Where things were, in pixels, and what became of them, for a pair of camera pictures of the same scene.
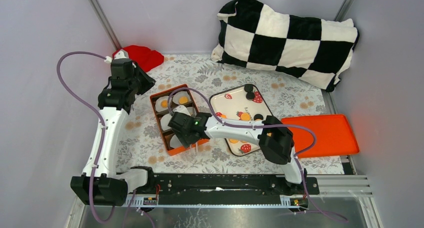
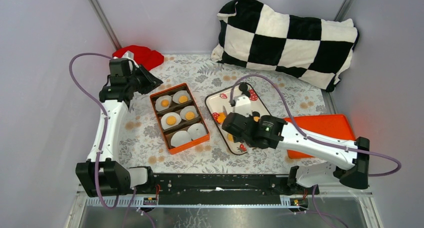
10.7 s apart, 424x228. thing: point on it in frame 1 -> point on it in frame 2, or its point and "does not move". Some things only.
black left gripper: [148, 82] does not move
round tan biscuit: [164, 104] does not move
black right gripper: [185, 140] -> [236, 139]
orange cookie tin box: [164, 104] does not move
